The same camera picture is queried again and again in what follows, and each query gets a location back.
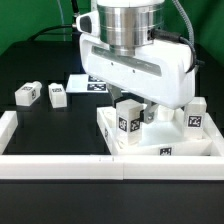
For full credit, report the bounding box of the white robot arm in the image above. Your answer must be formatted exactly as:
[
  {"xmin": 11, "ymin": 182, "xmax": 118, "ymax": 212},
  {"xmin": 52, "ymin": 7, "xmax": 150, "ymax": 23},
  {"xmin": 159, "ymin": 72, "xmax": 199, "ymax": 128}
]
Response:
[{"xmin": 76, "ymin": 0, "xmax": 203, "ymax": 123}]

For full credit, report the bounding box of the black cable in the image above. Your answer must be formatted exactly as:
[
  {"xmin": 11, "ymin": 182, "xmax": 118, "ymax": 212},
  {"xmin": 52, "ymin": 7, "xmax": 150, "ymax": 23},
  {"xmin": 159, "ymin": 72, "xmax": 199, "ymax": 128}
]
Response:
[{"xmin": 27, "ymin": 0, "xmax": 86, "ymax": 42}]

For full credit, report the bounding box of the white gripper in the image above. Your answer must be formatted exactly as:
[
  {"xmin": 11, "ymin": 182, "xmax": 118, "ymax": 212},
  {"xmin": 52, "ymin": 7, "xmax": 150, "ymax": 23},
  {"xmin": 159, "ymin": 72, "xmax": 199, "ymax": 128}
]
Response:
[{"xmin": 80, "ymin": 34, "xmax": 195, "ymax": 124}]

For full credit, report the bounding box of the white marker sheet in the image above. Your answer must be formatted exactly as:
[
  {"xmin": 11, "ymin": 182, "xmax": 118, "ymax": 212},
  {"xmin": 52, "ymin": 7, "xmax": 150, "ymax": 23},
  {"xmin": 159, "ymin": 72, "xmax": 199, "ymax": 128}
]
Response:
[{"xmin": 66, "ymin": 74, "xmax": 107, "ymax": 93}]

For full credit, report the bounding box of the white square table top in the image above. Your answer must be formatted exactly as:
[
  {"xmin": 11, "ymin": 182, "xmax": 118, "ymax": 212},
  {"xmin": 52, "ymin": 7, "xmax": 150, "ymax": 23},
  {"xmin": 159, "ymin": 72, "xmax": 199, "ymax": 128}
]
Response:
[{"xmin": 97, "ymin": 106, "xmax": 212, "ymax": 156}]

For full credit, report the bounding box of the white U-shaped obstacle fence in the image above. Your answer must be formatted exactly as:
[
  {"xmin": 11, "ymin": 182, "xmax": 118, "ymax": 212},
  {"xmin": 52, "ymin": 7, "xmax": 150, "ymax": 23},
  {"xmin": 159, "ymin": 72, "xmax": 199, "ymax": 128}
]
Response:
[{"xmin": 0, "ymin": 118, "xmax": 224, "ymax": 180}]

